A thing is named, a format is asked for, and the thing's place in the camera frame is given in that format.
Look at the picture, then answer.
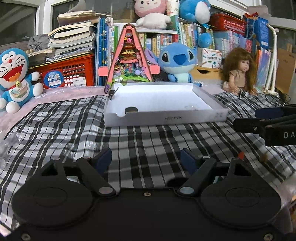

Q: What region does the red plastic crate left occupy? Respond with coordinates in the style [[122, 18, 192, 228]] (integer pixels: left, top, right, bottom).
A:
[[28, 54, 95, 89]]

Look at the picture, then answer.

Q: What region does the black round lid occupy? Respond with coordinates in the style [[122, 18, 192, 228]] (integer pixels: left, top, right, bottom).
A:
[[125, 106, 138, 114]]

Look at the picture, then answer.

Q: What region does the orange red oblong object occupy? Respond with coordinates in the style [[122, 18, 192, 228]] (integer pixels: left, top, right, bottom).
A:
[[238, 152, 245, 160]]

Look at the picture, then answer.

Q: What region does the brown round nut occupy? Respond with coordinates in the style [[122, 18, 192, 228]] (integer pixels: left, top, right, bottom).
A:
[[259, 153, 268, 163]]

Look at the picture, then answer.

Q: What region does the blue white plush toy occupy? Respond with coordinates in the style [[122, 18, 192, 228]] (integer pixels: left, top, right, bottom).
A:
[[180, 0, 212, 48]]

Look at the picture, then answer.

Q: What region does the red plastic basket right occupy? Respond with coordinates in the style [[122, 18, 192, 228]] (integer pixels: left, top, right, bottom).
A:
[[209, 13, 245, 35]]

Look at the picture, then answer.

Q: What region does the pink bubble wrap sheet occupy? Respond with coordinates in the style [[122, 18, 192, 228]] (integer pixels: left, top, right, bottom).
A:
[[1, 87, 110, 170]]

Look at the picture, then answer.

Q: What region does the wooden drawer box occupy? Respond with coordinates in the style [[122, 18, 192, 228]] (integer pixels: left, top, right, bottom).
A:
[[190, 65, 222, 80]]

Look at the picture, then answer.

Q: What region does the brown haired baby doll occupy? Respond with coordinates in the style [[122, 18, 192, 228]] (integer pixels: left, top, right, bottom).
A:
[[222, 48, 257, 95]]

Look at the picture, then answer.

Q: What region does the pink triangular diorama house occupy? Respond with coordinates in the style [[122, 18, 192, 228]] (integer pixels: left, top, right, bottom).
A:
[[98, 24, 160, 94]]

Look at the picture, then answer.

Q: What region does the binder clip on box corner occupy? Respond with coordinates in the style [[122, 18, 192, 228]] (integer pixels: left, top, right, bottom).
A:
[[108, 87, 119, 100]]

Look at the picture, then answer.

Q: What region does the stack of books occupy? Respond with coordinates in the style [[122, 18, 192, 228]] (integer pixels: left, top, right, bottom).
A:
[[26, 11, 113, 66]]

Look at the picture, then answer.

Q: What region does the paper cup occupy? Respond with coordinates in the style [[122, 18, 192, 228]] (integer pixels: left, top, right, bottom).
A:
[[166, 0, 180, 16]]

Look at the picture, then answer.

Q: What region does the Doraemon plush toy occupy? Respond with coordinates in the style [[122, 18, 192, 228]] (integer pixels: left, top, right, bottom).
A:
[[1, 48, 44, 114]]

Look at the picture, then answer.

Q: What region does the blue Stitch plush toy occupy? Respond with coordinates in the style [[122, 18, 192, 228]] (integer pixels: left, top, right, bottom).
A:
[[144, 43, 198, 83]]

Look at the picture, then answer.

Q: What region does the blue gift bag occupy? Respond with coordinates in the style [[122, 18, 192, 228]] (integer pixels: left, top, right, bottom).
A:
[[243, 13, 269, 49]]

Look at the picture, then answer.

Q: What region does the white shallow cardboard box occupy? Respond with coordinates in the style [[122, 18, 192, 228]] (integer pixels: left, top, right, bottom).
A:
[[103, 82, 229, 127]]

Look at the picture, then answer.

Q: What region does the white desk lamp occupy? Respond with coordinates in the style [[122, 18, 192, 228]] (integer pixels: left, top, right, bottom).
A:
[[263, 24, 279, 97]]

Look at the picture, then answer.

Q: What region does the white colourful pencil box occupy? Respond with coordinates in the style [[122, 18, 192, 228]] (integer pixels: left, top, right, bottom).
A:
[[197, 48, 222, 69]]

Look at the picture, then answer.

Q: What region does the pink white bunny plush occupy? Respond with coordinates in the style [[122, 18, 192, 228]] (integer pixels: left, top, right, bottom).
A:
[[134, 0, 171, 30]]

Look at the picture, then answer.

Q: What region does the black white plaid cloth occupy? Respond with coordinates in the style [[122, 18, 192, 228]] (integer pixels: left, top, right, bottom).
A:
[[1, 92, 295, 229]]

